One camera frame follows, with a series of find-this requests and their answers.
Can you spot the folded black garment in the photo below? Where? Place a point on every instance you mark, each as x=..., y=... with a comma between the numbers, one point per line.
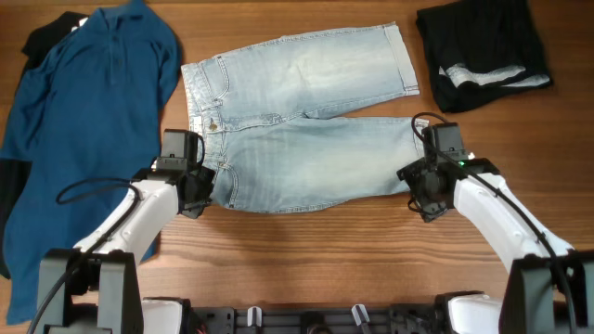
x=478, y=51

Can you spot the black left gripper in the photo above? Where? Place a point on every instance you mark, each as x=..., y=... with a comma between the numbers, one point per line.
x=206, y=174

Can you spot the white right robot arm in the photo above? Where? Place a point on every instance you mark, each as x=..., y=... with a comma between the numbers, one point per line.
x=550, y=283

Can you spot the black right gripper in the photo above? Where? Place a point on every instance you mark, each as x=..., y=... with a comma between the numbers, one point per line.
x=429, y=210

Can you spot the blue polo shirt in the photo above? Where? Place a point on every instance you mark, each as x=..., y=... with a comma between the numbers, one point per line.
x=141, y=59

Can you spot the black shirt under blue shirt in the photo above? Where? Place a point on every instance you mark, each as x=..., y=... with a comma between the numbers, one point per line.
x=59, y=84

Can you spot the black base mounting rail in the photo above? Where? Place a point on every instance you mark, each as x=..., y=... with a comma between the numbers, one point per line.
x=358, y=319

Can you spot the light blue denim shorts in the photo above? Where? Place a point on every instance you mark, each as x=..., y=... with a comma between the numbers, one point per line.
x=280, y=119

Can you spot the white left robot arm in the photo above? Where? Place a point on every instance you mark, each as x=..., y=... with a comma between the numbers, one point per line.
x=93, y=287

